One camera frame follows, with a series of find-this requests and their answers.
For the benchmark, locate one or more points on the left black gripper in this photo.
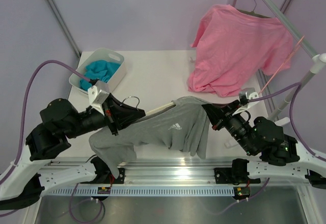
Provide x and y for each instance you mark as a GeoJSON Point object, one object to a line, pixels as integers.
{"type": "Point", "coordinates": [119, 116]}

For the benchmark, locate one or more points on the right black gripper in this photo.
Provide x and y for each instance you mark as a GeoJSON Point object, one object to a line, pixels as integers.
{"type": "Point", "coordinates": [217, 114]}

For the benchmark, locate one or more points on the grey t shirt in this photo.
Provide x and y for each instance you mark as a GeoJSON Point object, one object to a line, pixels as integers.
{"type": "Point", "coordinates": [183, 127]}

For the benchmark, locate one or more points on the cream hanger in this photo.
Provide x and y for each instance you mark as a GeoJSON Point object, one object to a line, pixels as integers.
{"type": "Point", "coordinates": [151, 112]}

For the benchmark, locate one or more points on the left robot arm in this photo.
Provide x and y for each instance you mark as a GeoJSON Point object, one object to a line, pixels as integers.
{"type": "Point", "coordinates": [60, 122]}

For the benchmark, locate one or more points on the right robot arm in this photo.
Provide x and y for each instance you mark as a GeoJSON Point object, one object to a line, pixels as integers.
{"type": "Point", "coordinates": [280, 155]}

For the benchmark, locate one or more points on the pink t shirt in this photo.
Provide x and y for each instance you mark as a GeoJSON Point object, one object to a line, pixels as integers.
{"type": "Point", "coordinates": [230, 48]}

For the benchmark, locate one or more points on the teal cloth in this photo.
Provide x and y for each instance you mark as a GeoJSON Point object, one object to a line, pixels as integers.
{"type": "Point", "coordinates": [110, 73]}

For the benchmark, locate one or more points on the white plastic bin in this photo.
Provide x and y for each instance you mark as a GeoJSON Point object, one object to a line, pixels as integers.
{"type": "Point", "coordinates": [79, 87]}

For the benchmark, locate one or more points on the clothes rack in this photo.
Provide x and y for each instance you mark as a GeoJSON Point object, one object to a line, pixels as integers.
{"type": "Point", "coordinates": [309, 107]}

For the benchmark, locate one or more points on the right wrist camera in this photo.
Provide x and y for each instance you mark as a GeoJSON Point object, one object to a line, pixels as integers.
{"type": "Point", "coordinates": [245, 96]}

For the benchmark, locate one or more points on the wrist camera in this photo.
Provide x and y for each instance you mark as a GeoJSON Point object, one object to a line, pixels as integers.
{"type": "Point", "coordinates": [245, 96]}
{"type": "Point", "coordinates": [97, 95]}

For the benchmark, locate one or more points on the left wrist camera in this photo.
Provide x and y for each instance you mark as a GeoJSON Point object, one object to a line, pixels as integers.
{"type": "Point", "coordinates": [97, 95]}

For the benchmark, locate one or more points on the aluminium mounting rail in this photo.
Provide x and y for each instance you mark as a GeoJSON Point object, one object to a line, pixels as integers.
{"type": "Point", "coordinates": [178, 170]}

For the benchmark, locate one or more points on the slotted cable duct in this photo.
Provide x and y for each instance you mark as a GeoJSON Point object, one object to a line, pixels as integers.
{"type": "Point", "coordinates": [143, 191]}

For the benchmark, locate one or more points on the pink wire hanger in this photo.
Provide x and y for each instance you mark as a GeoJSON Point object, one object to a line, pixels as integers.
{"type": "Point", "coordinates": [289, 57]}

